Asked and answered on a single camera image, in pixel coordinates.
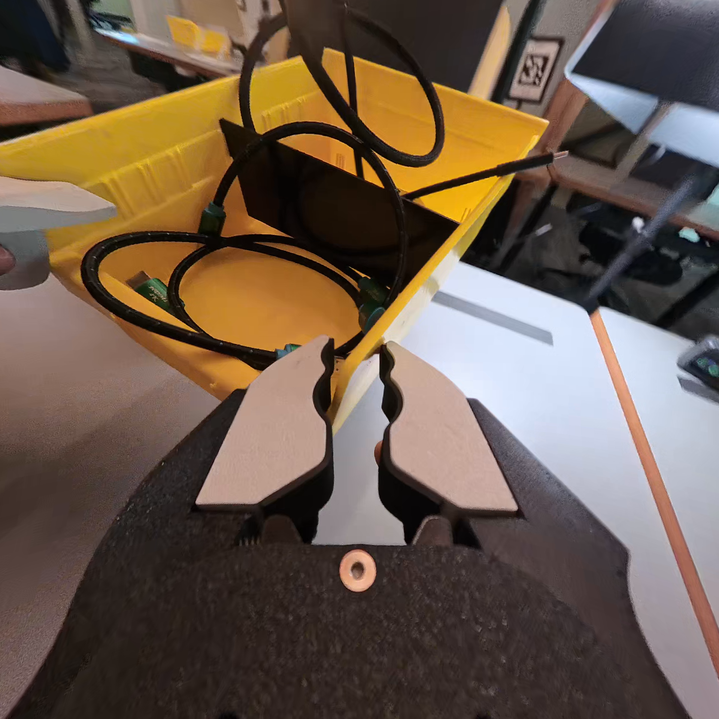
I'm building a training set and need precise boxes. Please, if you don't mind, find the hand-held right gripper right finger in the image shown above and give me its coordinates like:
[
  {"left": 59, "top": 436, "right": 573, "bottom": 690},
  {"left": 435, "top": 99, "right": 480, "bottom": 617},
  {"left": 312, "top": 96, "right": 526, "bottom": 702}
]
[{"left": 379, "top": 341, "right": 520, "bottom": 516}]

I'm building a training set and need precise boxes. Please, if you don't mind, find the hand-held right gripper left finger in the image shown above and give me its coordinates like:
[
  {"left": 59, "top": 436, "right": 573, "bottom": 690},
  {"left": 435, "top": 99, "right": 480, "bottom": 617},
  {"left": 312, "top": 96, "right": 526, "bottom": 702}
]
[{"left": 194, "top": 336, "right": 335, "bottom": 512}]

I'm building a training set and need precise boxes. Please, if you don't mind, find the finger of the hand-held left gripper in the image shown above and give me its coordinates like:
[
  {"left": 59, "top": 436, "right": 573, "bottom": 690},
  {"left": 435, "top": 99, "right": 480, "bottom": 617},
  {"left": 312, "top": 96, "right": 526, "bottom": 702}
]
[
  {"left": 0, "top": 230, "right": 52, "bottom": 291},
  {"left": 0, "top": 177, "right": 119, "bottom": 233}
]

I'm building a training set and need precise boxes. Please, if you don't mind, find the yellow storage bin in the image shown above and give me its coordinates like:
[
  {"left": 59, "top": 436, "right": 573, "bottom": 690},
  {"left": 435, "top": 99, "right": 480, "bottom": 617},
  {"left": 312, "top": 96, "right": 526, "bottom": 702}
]
[
  {"left": 0, "top": 48, "right": 550, "bottom": 434},
  {"left": 164, "top": 13, "right": 232, "bottom": 58}
]

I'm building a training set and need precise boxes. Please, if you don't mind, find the grey side table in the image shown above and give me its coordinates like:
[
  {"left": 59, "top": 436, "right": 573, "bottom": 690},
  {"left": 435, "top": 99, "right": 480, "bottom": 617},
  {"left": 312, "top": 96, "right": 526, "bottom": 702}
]
[{"left": 0, "top": 63, "right": 94, "bottom": 128}]

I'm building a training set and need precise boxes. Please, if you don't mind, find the wooden top desk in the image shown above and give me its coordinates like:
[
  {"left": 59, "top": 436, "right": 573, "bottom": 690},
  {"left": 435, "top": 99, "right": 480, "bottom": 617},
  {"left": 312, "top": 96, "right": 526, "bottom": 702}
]
[
  {"left": 504, "top": 151, "right": 719, "bottom": 243},
  {"left": 94, "top": 27, "right": 243, "bottom": 78}
]

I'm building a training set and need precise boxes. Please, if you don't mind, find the black bin divider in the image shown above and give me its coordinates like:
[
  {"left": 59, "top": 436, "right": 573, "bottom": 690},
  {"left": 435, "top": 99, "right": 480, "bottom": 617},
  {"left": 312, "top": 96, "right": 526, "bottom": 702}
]
[{"left": 218, "top": 117, "right": 462, "bottom": 271}]

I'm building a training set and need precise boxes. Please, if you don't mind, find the small grey device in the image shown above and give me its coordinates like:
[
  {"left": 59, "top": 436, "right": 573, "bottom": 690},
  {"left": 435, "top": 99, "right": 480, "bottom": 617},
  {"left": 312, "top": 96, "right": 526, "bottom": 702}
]
[{"left": 676, "top": 333, "right": 719, "bottom": 403}]

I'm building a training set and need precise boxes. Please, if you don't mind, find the framed black white marker sign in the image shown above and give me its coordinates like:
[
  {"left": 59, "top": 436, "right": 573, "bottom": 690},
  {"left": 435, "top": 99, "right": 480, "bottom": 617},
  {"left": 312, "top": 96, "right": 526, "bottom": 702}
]
[{"left": 507, "top": 35, "right": 566, "bottom": 106}]

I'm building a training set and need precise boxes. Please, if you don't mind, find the monitor on metal pole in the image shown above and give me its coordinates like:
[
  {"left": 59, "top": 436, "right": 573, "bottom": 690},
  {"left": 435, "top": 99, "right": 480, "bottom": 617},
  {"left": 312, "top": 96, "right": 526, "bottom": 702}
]
[{"left": 563, "top": 0, "right": 719, "bottom": 313}]

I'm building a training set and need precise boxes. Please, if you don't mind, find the thin black braided cable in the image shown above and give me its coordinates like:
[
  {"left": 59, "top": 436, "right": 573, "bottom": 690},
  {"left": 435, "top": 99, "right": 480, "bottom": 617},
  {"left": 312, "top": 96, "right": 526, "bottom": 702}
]
[{"left": 237, "top": 0, "right": 569, "bottom": 201}]

